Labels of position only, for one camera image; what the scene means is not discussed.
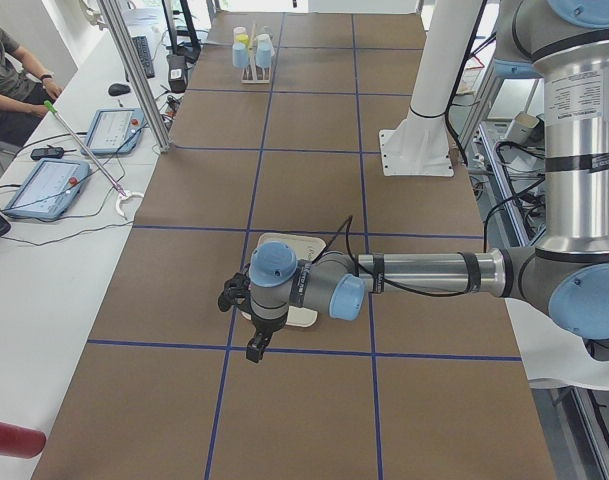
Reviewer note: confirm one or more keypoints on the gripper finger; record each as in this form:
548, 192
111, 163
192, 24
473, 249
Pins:
256, 348

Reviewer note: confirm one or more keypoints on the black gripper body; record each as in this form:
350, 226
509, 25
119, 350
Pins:
266, 324

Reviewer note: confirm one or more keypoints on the blue cup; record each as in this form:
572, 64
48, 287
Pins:
240, 56

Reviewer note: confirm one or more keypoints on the blue cup corner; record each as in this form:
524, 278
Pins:
264, 54

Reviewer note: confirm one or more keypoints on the yellow plastic cup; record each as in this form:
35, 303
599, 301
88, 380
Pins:
242, 38

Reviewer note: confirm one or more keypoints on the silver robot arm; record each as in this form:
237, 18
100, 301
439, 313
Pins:
563, 268

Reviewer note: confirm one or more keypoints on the cream plastic tray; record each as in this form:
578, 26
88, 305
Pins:
292, 275

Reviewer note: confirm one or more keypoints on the grabber reach tool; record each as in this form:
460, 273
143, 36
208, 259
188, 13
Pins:
123, 195

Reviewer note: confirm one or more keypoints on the far teach pendant tablet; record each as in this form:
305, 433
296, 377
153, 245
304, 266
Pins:
115, 131

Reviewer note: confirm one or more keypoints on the teach pendant tablet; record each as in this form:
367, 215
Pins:
49, 190
115, 131

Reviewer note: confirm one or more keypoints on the near teach pendant tablet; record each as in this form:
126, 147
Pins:
49, 190

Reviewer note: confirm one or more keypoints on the black power adapter box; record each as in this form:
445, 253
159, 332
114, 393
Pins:
177, 75

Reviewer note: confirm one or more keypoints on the red cylinder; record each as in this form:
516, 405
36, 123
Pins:
20, 442

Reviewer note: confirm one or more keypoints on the black handheld device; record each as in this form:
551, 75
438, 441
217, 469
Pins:
47, 152

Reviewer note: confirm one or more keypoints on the black computer mouse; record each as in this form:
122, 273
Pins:
118, 89

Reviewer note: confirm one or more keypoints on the white chair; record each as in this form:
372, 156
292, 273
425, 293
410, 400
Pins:
552, 357

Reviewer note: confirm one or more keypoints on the black keyboard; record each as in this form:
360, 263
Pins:
141, 46

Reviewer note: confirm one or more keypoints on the seated person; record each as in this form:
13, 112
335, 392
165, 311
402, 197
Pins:
25, 85

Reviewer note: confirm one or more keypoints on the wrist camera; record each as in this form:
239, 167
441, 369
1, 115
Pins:
235, 293

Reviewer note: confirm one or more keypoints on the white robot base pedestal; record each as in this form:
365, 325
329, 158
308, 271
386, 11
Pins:
419, 145

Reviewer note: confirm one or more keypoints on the white wire cup rack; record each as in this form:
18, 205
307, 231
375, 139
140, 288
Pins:
253, 74

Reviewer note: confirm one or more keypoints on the aluminium frame post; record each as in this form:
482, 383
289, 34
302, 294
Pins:
112, 15

